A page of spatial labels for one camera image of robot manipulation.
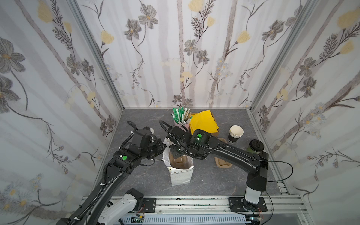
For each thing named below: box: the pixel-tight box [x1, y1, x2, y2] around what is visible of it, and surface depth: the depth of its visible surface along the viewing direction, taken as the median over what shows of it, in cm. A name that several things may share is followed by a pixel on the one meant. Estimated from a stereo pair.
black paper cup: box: [227, 125, 245, 144], surface depth 95 cm
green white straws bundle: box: [171, 106, 194, 125], surface depth 95 cm
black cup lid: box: [249, 139, 265, 153], surface depth 87 cm
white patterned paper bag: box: [162, 138, 195, 187], surface depth 69 cm
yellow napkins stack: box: [189, 109, 219, 135], surface depth 110 cm
